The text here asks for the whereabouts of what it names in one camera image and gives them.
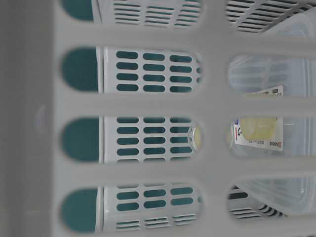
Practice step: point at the cellophane tape roll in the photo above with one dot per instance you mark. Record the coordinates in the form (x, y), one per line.
(195, 138)

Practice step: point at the clear plastic food container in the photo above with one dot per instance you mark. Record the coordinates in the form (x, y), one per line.
(263, 198)

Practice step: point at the white plastic shopping basket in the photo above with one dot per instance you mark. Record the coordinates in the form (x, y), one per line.
(36, 104)

